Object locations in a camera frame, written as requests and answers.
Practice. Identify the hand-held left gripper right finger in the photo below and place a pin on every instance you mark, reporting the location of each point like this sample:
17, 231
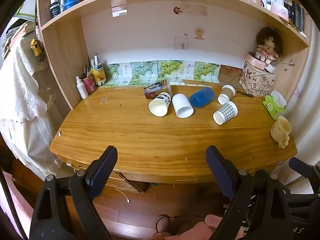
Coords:
221, 176

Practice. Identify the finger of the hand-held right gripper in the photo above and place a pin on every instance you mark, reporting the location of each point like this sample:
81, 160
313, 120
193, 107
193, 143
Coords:
300, 167

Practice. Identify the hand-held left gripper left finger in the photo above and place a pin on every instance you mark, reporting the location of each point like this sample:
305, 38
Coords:
101, 173

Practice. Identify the grey checked paper cup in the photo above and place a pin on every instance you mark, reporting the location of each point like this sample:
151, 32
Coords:
228, 111

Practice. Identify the blue plastic cup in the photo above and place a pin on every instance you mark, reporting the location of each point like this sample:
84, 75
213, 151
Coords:
202, 97

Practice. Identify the plain white cup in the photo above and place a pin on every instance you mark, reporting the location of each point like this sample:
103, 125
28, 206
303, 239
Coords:
181, 102

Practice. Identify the brown sleeve paper cup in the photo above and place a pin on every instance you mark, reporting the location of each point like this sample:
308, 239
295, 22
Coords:
228, 91

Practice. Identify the white paper cup black print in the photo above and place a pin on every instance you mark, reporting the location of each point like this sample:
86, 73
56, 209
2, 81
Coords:
157, 107

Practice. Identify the photo print paper cup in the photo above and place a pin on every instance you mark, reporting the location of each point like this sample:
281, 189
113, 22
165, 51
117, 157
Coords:
153, 90

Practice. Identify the cream ceramic mug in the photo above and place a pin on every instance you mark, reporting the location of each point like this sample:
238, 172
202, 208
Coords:
278, 131

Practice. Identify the pink cloth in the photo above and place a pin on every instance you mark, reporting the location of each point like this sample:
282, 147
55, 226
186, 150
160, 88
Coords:
200, 230

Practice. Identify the green tissue box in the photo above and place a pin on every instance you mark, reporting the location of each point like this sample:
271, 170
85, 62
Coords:
273, 105

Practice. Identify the dark mesh slipper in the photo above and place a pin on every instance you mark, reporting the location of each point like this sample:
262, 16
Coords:
163, 223

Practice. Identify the dark brown pen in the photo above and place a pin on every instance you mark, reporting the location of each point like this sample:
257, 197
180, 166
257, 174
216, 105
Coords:
245, 94

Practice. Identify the white spray bottle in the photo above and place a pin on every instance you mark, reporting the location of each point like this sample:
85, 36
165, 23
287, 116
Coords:
82, 89

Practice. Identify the pink can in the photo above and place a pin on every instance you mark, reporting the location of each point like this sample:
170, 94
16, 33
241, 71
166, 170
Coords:
89, 86

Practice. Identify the letter print fabric bag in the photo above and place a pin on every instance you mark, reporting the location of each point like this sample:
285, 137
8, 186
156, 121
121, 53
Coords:
257, 85

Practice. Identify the brown picture card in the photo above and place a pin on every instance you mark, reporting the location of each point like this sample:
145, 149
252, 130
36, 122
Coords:
230, 74

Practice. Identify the pink round box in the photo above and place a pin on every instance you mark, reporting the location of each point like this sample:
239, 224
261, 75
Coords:
253, 61

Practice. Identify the white lace cloth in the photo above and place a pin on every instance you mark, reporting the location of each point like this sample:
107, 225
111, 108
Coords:
20, 87

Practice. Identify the grape print folded booklet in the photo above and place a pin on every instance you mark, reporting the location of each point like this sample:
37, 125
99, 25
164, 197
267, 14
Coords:
170, 68

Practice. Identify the wooden desk hutch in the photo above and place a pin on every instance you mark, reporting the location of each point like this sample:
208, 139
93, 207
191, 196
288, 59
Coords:
62, 52

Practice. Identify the brown haired rag doll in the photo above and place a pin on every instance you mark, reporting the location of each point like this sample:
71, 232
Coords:
268, 42

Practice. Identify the small picture card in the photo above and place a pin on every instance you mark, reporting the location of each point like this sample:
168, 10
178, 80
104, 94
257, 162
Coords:
181, 43

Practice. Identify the row of dark bottles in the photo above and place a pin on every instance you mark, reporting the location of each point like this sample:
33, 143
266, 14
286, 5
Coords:
297, 15

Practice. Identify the pink white box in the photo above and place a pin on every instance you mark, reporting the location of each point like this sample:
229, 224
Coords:
279, 7

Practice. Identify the stack of papers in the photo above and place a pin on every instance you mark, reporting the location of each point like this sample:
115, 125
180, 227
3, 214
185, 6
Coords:
17, 33

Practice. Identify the taped paper note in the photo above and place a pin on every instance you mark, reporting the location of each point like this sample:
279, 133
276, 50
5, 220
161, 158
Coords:
119, 6

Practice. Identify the black bottle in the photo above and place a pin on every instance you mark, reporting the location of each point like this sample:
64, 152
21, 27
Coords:
55, 8

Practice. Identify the small white bottle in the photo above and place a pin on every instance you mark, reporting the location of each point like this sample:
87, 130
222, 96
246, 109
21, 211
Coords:
62, 3

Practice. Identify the blue round container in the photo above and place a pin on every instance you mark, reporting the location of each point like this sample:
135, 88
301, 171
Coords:
71, 1

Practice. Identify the metal wall hook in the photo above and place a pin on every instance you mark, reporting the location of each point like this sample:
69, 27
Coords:
290, 62

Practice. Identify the long wall sticker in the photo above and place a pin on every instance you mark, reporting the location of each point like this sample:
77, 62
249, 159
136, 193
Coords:
192, 10

